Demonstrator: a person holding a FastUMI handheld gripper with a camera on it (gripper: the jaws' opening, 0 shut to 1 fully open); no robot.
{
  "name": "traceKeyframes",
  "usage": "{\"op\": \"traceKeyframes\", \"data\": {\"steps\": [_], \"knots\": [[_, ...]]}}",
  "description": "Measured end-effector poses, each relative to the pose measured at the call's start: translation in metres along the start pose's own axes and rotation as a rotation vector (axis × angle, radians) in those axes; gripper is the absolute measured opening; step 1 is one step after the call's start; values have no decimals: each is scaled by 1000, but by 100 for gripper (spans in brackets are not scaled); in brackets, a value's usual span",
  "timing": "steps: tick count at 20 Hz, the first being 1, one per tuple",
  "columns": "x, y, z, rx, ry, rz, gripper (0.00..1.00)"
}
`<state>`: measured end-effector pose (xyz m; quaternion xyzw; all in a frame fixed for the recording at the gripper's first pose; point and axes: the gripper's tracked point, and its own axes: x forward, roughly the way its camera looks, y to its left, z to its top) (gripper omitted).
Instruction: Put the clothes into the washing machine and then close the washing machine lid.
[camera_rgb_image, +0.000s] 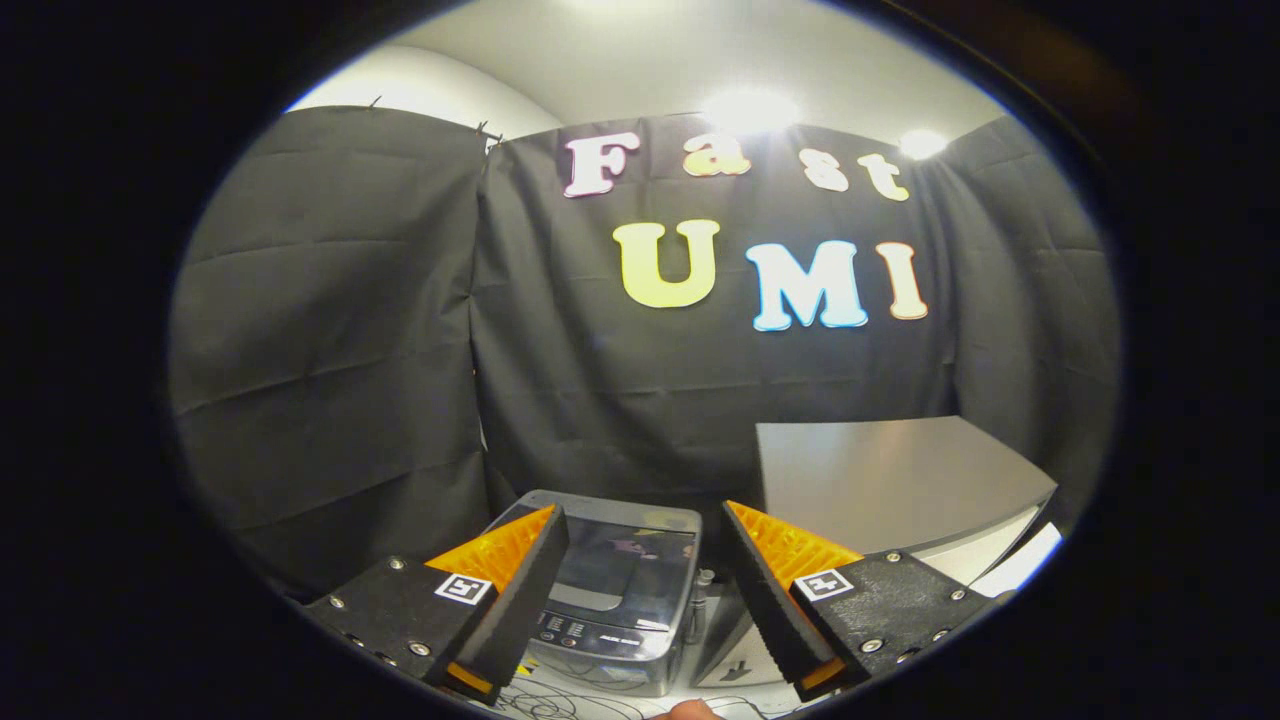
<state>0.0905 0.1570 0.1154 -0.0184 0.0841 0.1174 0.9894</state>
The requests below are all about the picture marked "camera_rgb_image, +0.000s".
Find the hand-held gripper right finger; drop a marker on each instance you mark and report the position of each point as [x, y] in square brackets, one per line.
[765, 600]

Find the grey beige cabinet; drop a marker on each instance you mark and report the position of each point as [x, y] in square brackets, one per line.
[890, 470]

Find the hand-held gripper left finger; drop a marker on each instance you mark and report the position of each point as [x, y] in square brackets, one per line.
[520, 600]

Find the grey washing machine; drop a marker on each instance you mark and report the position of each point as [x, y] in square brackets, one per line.
[610, 665]

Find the small ceiling light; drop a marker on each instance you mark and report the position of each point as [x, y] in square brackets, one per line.
[922, 144]
[750, 110]

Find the white paper sheet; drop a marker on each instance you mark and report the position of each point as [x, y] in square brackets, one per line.
[1020, 560]

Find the black backdrop cloth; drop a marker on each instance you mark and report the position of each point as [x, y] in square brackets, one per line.
[330, 330]

